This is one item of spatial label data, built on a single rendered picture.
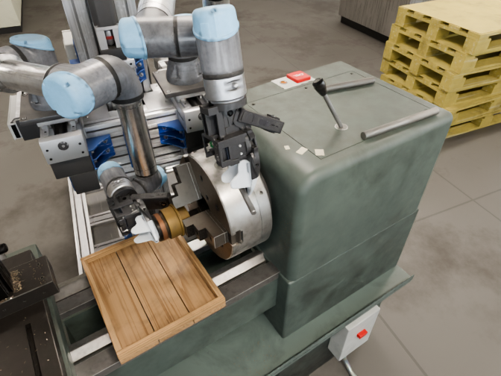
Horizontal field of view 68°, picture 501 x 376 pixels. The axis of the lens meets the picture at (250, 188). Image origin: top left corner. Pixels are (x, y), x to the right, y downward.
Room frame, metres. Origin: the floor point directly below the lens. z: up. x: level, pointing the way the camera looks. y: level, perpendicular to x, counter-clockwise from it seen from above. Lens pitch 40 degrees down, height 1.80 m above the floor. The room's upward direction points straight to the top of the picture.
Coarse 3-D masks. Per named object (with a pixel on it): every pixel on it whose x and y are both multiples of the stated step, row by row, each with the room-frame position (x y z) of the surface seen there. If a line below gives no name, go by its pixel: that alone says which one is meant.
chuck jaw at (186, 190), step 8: (176, 168) 0.79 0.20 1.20; (184, 168) 0.79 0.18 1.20; (176, 176) 0.79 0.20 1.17; (184, 176) 0.78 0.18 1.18; (192, 176) 0.79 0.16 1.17; (176, 184) 0.76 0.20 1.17; (184, 184) 0.77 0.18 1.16; (192, 184) 0.77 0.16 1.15; (176, 192) 0.75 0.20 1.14; (184, 192) 0.75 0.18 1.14; (192, 192) 0.76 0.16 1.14; (200, 192) 0.77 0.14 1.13; (168, 200) 0.75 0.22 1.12; (176, 200) 0.73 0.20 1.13; (184, 200) 0.74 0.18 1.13; (192, 200) 0.75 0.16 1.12; (176, 208) 0.72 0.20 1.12
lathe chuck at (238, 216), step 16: (192, 160) 0.79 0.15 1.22; (208, 160) 0.77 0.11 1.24; (208, 176) 0.72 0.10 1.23; (208, 192) 0.72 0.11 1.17; (224, 192) 0.69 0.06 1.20; (192, 208) 0.83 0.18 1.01; (224, 208) 0.66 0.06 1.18; (240, 208) 0.67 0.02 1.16; (256, 208) 0.69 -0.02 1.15; (224, 224) 0.66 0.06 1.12; (240, 224) 0.65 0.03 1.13; (256, 224) 0.67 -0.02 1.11; (208, 240) 0.75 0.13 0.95; (256, 240) 0.67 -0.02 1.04; (224, 256) 0.67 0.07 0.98
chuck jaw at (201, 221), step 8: (192, 216) 0.70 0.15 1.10; (200, 216) 0.70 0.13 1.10; (208, 216) 0.70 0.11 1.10; (184, 224) 0.68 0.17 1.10; (192, 224) 0.68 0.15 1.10; (200, 224) 0.68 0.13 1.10; (208, 224) 0.67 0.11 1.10; (216, 224) 0.67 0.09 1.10; (192, 232) 0.67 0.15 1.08; (200, 232) 0.65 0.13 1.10; (208, 232) 0.65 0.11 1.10; (216, 232) 0.64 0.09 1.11; (224, 232) 0.64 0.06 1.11; (240, 232) 0.65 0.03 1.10; (200, 240) 0.65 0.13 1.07; (216, 240) 0.63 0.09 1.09; (224, 240) 0.64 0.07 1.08; (232, 240) 0.64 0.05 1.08; (240, 240) 0.65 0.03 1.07
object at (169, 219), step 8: (168, 208) 0.72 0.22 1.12; (184, 208) 0.73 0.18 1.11; (152, 216) 0.69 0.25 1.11; (160, 216) 0.69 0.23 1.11; (168, 216) 0.69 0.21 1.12; (176, 216) 0.69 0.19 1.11; (184, 216) 0.70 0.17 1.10; (160, 224) 0.67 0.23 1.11; (168, 224) 0.67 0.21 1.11; (176, 224) 0.68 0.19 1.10; (160, 232) 0.65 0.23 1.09; (168, 232) 0.66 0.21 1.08; (176, 232) 0.67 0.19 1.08; (184, 232) 0.68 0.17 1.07; (160, 240) 0.66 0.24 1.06
